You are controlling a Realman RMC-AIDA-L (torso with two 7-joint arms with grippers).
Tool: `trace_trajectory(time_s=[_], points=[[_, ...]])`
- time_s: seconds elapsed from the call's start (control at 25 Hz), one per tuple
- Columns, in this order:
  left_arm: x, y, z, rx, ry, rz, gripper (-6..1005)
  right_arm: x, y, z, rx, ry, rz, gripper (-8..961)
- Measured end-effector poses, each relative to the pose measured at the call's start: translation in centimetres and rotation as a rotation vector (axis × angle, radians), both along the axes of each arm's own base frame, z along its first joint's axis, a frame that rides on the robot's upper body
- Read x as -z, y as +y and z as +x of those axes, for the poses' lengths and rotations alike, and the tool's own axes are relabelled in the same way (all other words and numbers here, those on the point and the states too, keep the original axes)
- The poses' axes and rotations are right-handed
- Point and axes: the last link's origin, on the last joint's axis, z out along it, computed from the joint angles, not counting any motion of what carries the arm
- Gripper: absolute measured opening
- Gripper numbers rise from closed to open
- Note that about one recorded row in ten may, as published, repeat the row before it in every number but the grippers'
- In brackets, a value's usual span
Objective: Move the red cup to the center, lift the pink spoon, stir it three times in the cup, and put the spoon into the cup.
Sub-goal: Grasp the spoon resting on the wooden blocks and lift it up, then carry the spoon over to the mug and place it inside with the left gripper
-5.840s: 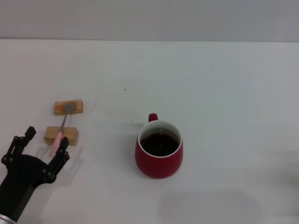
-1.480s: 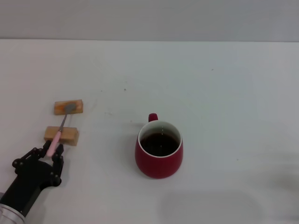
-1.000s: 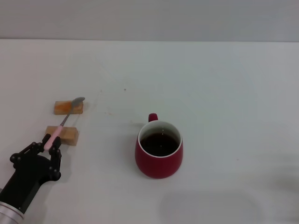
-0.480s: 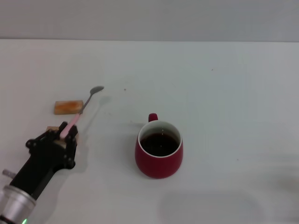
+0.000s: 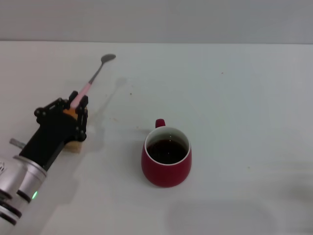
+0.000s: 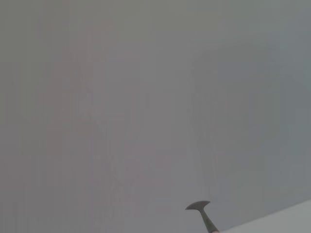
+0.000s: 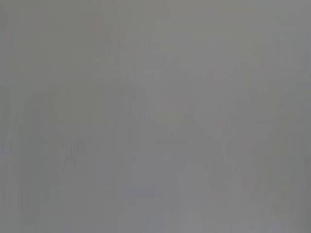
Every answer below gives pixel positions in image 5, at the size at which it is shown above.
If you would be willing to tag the red cup with coffee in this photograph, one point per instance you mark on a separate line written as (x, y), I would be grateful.
(166, 173)

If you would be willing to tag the notched plain wooden block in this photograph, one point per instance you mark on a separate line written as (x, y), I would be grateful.
(74, 147)

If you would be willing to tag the wooden block with orange stain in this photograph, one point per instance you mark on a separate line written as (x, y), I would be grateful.
(69, 113)

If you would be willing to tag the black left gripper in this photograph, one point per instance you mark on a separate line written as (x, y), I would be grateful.
(51, 134)

